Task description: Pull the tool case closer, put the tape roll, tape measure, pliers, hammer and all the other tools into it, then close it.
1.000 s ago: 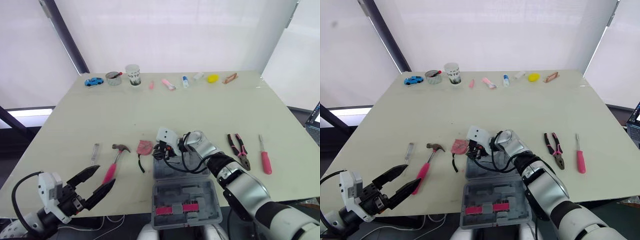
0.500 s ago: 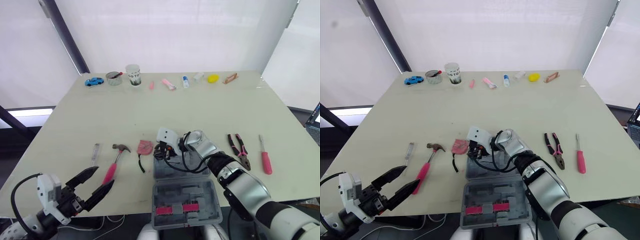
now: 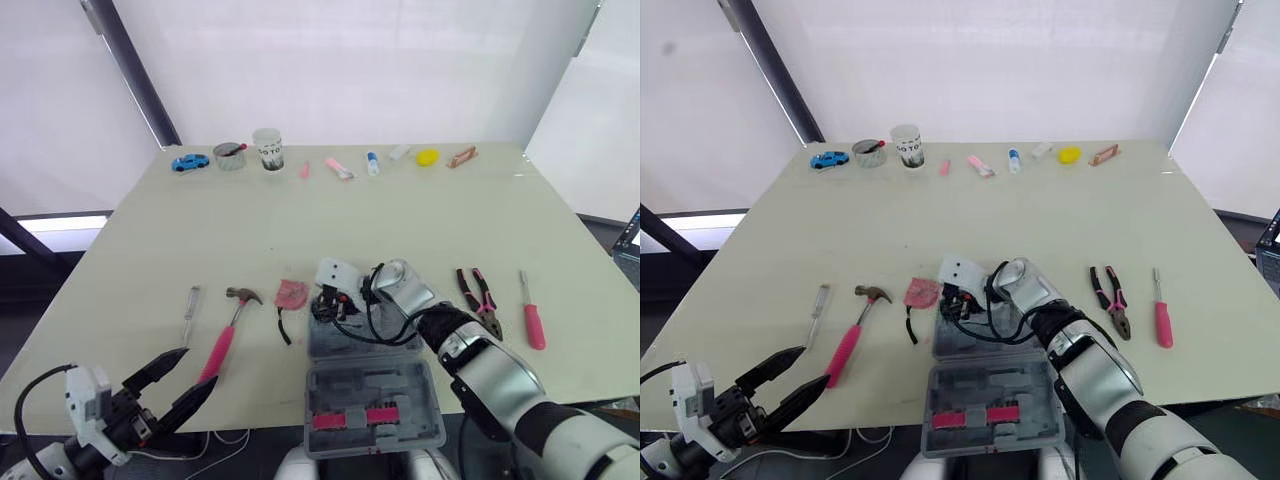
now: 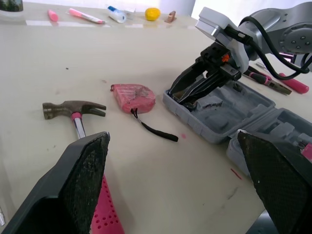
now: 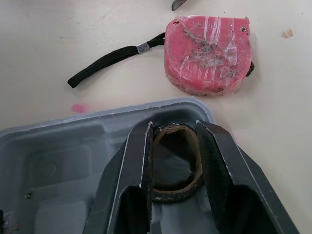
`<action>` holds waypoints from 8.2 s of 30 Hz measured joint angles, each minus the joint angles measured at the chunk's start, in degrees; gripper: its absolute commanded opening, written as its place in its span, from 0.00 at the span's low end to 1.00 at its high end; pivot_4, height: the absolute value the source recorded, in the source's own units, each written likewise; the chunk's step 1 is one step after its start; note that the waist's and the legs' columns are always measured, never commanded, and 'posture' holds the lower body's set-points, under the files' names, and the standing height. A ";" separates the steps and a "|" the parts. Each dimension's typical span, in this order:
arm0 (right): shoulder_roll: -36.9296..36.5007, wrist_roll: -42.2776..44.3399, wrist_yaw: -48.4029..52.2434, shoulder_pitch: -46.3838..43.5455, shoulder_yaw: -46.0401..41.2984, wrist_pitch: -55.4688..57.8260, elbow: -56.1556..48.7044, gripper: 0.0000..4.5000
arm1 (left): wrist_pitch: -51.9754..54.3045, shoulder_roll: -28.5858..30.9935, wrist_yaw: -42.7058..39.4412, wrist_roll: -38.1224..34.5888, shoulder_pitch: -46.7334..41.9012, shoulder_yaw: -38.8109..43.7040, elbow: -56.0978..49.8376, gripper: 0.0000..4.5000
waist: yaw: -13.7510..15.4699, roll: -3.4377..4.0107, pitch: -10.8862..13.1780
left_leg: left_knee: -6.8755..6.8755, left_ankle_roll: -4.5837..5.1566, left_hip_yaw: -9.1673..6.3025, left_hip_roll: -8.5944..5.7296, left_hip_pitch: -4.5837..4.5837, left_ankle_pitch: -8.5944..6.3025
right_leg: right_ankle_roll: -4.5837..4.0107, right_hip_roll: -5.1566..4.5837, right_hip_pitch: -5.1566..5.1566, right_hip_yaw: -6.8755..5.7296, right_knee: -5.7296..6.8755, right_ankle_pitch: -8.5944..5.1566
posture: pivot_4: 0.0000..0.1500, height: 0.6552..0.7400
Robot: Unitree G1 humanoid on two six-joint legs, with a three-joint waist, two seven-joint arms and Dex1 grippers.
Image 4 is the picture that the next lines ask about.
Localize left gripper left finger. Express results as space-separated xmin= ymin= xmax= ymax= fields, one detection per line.
xmin=0 ymin=131 xmax=111 ymax=234

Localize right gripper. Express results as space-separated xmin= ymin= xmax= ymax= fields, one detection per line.
xmin=169 ymin=43 xmax=242 ymax=104

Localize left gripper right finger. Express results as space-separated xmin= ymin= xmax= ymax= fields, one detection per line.
xmin=236 ymin=129 xmax=312 ymax=234

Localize grey tool case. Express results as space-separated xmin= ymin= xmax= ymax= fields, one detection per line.
xmin=162 ymin=80 xmax=312 ymax=177

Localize pink tape measure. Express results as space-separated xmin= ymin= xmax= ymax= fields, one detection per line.
xmin=110 ymin=83 xmax=179 ymax=143

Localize brown toy block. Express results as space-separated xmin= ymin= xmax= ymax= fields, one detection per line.
xmin=164 ymin=10 xmax=176 ymax=24

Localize yellow toy ball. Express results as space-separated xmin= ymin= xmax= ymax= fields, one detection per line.
xmin=144 ymin=7 xmax=161 ymax=22

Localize white blue bottle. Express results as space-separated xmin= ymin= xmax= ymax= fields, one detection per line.
xmin=107 ymin=5 xmax=127 ymax=24

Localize pink white tube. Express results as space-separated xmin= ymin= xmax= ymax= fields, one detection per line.
xmin=68 ymin=8 xmax=107 ymax=25

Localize pink toy piece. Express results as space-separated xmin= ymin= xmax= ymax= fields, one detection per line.
xmin=47 ymin=9 xmax=59 ymax=22

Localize dark cup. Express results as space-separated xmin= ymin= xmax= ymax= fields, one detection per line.
xmin=0 ymin=0 xmax=24 ymax=17

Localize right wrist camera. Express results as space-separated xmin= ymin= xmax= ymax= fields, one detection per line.
xmin=195 ymin=6 xmax=249 ymax=73

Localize pink handled claw hammer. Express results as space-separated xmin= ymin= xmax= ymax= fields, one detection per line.
xmin=42 ymin=100 xmax=125 ymax=234

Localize pink handled pliers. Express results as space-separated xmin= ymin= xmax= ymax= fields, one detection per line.
xmin=241 ymin=65 xmax=293 ymax=96

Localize black cable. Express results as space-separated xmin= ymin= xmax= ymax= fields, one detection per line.
xmin=225 ymin=16 xmax=312 ymax=80

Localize pink tool handle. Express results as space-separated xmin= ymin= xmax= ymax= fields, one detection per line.
xmin=278 ymin=72 xmax=310 ymax=94

